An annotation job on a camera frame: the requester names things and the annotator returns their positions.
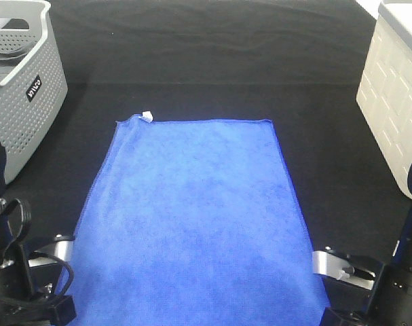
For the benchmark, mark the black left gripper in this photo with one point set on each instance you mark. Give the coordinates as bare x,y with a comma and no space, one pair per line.
60,313

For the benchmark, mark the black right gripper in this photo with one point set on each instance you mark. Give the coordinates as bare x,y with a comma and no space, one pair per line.
333,316

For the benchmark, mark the blue microfibre towel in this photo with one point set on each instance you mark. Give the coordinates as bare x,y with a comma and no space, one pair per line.
194,223

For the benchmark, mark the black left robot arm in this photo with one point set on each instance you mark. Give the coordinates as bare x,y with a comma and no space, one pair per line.
22,301

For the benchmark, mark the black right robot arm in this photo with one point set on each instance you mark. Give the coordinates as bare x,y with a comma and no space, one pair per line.
390,285

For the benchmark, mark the white plastic storage bin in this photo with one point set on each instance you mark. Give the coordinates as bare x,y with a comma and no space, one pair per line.
385,91

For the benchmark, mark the grey perforated laundry basket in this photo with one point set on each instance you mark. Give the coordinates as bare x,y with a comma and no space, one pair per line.
33,86

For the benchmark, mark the black felt table mat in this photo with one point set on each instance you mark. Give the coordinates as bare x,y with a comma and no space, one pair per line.
297,64

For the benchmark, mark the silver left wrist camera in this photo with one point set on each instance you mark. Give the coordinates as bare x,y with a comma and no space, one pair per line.
60,246

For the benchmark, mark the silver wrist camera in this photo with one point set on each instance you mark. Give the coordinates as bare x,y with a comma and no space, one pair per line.
355,270
60,246

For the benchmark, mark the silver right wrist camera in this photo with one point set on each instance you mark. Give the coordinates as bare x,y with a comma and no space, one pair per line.
355,270

